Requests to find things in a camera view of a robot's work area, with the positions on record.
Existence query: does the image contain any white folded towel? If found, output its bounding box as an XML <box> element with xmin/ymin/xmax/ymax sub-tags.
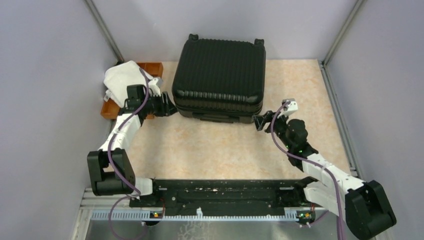
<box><xmin>103</xmin><ymin>60</ymin><xmax>160</xmax><ymax>108</ymax></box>

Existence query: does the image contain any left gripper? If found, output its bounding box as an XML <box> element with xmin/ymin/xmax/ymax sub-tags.
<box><xmin>141</xmin><ymin>91</ymin><xmax>179</xmax><ymax>118</ymax></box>

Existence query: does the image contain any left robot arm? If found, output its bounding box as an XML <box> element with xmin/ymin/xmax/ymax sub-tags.
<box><xmin>87</xmin><ymin>84</ymin><xmax>177</xmax><ymax>207</ymax></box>

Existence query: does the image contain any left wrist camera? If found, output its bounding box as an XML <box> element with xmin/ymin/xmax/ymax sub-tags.
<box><xmin>148</xmin><ymin>77</ymin><xmax>164</xmax><ymax>97</ymax></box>

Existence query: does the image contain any aluminium frame rail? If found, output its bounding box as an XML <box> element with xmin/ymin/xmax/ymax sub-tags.
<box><xmin>71</xmin><ymin>190</ymin><xmax>338</xmax><ymax>240</ymax></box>

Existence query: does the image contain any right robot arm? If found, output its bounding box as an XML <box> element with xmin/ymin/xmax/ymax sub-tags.
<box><xmin>253</xmin><ymin>110</ymin><xmax>397</xmax><ymax>240</ymax></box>

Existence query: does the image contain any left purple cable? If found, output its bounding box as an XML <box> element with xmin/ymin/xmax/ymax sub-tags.
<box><xmin>106</xmin><ymin>67</ymin><xmax>151</xmax><ymax>240</ymax></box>

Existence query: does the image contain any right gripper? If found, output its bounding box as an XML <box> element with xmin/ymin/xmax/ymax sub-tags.
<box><xmin>252</xmin><ymin>110</ymin><xmax>293</xmax><ymax>150</ymax></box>

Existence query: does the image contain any black suitcase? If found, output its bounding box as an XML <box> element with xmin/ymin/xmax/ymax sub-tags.
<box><xmin>171</xmin><ymin>34</ymin><xmax>266</xmax><ymax>124</ymax></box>

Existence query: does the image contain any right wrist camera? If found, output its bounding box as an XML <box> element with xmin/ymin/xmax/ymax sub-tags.
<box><xmin>278</xmin><ymin>98</ymin><xmax>299</xmax><ymax>118</ymax></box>

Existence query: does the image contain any wooden tray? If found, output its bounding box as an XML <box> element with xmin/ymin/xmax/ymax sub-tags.
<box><xmin>100</xmin><ymin>62</ymin><xmax>163</xmax><ymax>120</ymax></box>

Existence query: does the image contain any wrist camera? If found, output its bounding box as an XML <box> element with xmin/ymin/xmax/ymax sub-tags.
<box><xmin>148</xmin><ymin>77</ymin><xmax>164</xmax><ymax>97</ymax></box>
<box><xmin>278</xmin><ymin>98</ymin><xmax>299</xmax><ymax>118</ymax></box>

